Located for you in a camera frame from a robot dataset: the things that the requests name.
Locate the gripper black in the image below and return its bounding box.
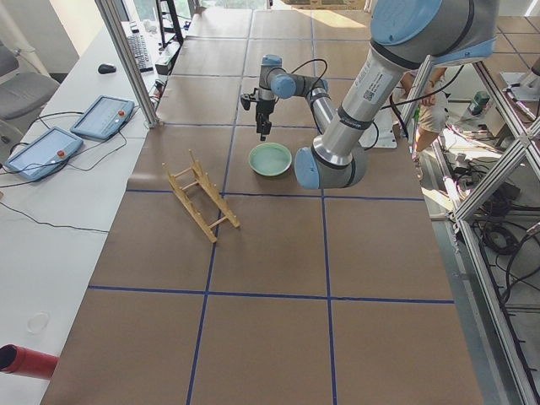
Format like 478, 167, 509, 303
256, 100, 275, 141

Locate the light green plate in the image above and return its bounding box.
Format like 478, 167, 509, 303
248, 143, 292, 177

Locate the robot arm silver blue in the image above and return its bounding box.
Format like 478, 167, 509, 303
240, 1, 500, 189

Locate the wooden dish rack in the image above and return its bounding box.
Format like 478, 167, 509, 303
162, 150, 240, 243

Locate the black keyboard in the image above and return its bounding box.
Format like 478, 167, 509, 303
127, 34, 154, 73

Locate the far blue teach pendant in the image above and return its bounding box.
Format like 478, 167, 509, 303
70, 95, 135, 140

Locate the blue teach pendant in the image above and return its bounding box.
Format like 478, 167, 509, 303
70, 95, 135, 140
4, 127, 84, 181

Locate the person in beige shorts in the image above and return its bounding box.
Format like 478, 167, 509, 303
397, 67, 449, 177

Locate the black computer mouse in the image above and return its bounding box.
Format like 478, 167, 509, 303
98, 63, 116, 74

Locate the near blue teach pendant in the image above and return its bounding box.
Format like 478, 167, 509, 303
4, 127, 84, 181

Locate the grey office chair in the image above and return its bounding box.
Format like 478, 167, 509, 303
1, 43, 60, 145

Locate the red cylinder tube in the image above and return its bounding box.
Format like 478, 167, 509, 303
1, 344, 58, 380

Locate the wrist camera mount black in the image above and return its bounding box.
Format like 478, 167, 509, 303
240, 88, 259, 111

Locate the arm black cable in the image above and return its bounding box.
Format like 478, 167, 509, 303
290, 58, 381, 151

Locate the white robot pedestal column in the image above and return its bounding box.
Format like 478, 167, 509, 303
359, 109, 397, 149

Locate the aluminium frame post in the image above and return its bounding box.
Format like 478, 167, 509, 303
94, 0, 159, 128

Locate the aluminium frame rack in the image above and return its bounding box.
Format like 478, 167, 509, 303
421, 51, 539, 404

